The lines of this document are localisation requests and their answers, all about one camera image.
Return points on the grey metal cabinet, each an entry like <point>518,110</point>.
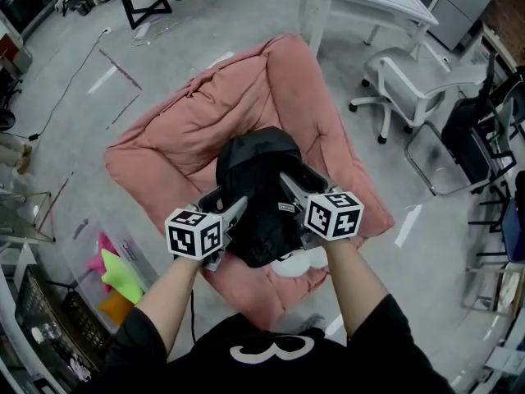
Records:
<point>463,2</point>

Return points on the orange cushion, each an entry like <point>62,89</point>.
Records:
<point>117,308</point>

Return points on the pink plush cushion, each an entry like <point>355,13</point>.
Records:
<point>100,253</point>

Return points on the clear plastic storage box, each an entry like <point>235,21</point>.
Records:
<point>131,257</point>

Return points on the metal frame side table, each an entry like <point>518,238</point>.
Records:
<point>24,216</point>

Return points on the pink floor lounge chair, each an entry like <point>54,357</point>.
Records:
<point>197,129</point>

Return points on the black-legged white-top table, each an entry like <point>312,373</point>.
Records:
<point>141,2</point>

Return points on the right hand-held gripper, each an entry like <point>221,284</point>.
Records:
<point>332,218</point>

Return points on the person's black printed shirt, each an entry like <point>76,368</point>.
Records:
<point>279,367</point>

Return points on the black chair with chrome frame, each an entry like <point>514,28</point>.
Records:
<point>471,138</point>

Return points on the person's right forearm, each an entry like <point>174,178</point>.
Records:
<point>354,285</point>

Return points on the blue chair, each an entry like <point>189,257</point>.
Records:
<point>512,228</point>

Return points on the black backpack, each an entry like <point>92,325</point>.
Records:
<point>258,187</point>

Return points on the white office chair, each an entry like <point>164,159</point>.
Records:
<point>410,93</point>

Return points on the white flower cushion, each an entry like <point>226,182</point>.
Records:
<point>295,266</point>

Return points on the neon green plush cushion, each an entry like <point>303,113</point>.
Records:
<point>121,279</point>

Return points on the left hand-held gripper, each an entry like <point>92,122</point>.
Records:
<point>193,236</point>

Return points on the person's left forearm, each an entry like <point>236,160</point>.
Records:
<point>172,302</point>

